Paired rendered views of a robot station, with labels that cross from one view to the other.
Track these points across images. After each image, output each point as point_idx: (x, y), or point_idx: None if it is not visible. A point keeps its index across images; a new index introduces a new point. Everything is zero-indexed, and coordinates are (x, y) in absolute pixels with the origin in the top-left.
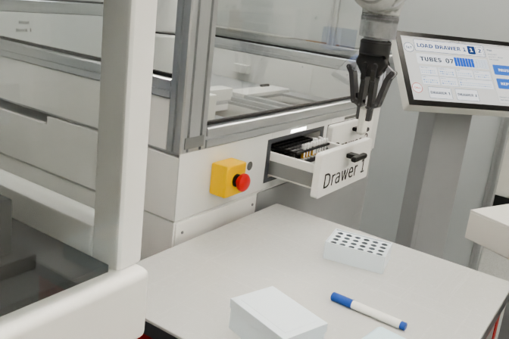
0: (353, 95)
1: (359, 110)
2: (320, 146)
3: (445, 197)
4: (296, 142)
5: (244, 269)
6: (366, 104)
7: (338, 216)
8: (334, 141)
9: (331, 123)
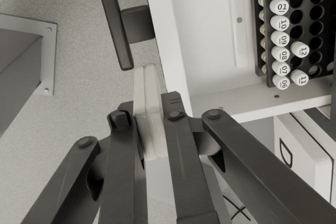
0: (222, 129)
1: (170, 110)
2: (266, 36)
3: None
4: None
5: None
6: (133, 131)
7: (244, 128)
8: (294, 150)
9: (333, 176)
